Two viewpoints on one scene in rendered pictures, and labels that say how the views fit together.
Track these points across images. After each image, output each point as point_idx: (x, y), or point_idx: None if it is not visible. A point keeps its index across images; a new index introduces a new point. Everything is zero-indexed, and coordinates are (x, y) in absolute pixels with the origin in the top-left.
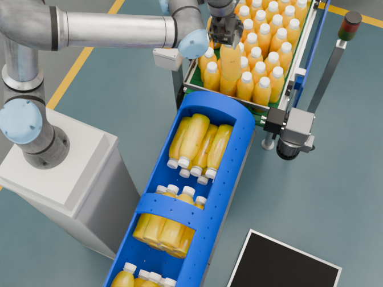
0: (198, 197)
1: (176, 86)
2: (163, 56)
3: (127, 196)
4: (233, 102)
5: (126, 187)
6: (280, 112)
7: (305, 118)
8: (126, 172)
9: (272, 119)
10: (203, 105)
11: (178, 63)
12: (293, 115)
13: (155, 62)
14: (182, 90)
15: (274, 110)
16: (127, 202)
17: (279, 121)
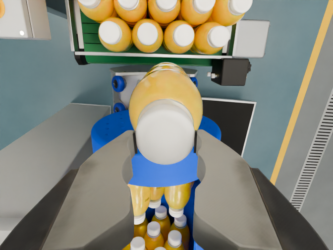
0: (170, 241)
1: (66, 17)
2: (2, 37)
3: (85, 156)
4: (192, 156)
5: (80, 160)
6: (239, 65)
7: (258, 33)
8: (71, 165)
9: (230, 80)
10: (137, 184)
11: (41, 31)
12: (243, 33)
13: (0, 38)
14: (79, 50)
15: (231, 64)
16: (88, 155)
17: (240, 80)
